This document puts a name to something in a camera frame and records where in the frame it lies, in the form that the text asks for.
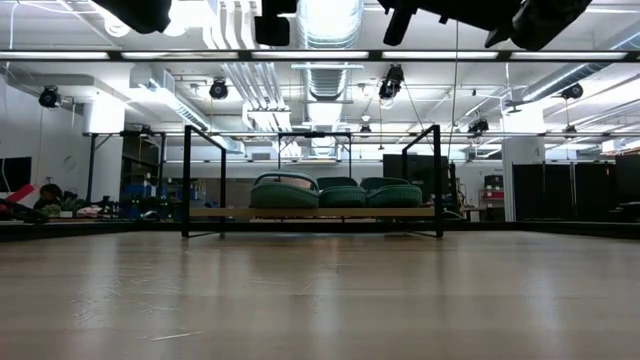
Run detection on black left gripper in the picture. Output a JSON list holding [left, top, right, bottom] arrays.
[[253, 0, 300, 47]]

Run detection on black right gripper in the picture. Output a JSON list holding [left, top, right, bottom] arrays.
[[377, 0, 501, 47]]

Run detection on teal rubber slide sandal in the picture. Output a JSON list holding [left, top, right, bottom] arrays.
[[317, 176, 368, 209], [359, 177, 424, 209], [249, 171, 321, 210]]

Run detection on black beam with light strips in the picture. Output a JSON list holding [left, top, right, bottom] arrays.
[[0, 48, 640, 63]]

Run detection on black cabinet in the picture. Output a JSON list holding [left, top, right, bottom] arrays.
[[382, 153, 451, 206]]

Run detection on white column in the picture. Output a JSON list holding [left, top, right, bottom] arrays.
[[501, 107, 547, 222]]

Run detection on black partition panels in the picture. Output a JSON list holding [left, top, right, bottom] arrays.
[[512, 160, 617, 222]]

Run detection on person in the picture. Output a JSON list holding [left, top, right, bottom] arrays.
[[32, 183, 65, 212]]

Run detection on black monitor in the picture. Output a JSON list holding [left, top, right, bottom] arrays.
[[0, 156, 32, 194]]

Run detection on silver air duct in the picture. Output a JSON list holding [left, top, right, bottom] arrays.
[[297, 0, 365, 104]]

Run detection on wooden shelf with black frame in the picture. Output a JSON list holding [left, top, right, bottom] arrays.
[[181, 123, 445, 240]]

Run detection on black metal station frame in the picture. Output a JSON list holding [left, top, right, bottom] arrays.
[[84, 129, 167, 204]]

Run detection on black aluminium table frame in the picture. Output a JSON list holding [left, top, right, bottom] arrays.
[[0, 218, 640, 241]]

